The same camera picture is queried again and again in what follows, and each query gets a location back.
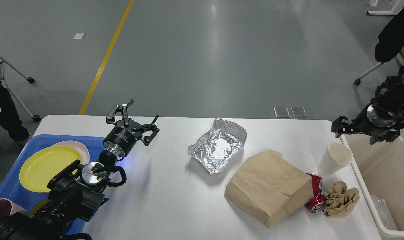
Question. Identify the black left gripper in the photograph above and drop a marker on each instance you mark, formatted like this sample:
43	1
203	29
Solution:
120	141

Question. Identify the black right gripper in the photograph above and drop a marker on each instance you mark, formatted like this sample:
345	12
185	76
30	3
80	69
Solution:
371	121

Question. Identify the white paper cup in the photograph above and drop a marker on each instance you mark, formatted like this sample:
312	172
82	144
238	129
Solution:
335	157

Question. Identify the brown paper napkin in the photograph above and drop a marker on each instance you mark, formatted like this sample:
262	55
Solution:
340	200

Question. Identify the aluminium foil tray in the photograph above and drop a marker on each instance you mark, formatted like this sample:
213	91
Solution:
215	148

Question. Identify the yellow plastic plate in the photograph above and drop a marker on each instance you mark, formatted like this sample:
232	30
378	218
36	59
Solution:
42	166

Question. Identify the dark teal mug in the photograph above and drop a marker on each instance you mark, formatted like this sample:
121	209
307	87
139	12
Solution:
38	206

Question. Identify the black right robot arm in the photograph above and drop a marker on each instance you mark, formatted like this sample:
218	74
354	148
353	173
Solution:
389	96

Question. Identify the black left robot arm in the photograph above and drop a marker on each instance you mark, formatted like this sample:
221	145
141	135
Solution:
77	190

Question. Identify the beige plastic bin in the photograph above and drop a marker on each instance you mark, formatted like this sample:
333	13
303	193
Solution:
379	170

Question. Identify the pink plate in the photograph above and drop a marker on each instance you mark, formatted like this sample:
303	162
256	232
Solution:
80	147

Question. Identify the clear plastic wrap in bin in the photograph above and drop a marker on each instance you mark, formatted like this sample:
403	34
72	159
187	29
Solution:
384	213

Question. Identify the floor outlet cover plates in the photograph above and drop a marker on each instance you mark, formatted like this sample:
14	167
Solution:
287	112

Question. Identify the crushed red soda can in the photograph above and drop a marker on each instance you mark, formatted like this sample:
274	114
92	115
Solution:
317	203

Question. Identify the white rolling stand left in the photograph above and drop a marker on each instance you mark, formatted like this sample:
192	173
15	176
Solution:
6	67

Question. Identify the white paper scrap on floor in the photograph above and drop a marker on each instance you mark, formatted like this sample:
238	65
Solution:
79	35

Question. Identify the person in black clothing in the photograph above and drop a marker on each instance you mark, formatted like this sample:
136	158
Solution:
391	39

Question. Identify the brown paper bag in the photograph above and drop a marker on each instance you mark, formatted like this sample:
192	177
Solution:
269	188

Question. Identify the person at left edge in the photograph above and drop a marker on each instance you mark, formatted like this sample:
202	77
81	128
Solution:
9	118

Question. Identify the blue plastic tray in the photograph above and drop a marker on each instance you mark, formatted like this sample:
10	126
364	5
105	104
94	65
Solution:
12	189

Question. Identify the pink mug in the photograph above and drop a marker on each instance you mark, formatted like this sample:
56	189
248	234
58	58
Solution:
8	207

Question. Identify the white table frame background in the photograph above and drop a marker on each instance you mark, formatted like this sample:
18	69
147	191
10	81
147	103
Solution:
385	7

